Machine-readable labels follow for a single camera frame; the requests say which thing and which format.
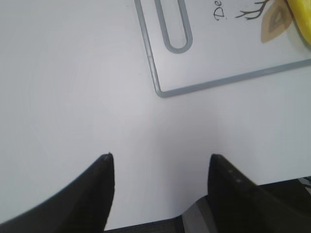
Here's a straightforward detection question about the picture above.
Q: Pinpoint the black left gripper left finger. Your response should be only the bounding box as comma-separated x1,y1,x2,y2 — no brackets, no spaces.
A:
0,153,115,233

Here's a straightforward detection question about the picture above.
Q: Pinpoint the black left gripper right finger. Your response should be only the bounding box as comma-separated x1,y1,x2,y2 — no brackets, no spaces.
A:
207,154,311,233

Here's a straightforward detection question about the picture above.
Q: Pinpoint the yellow plastic banana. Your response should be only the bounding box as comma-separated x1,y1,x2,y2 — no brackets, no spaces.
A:
286,0,311,45

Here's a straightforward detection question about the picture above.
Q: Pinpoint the white grey-rimmed cutting board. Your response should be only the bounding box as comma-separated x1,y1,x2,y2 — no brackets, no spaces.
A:
134,0,311,98

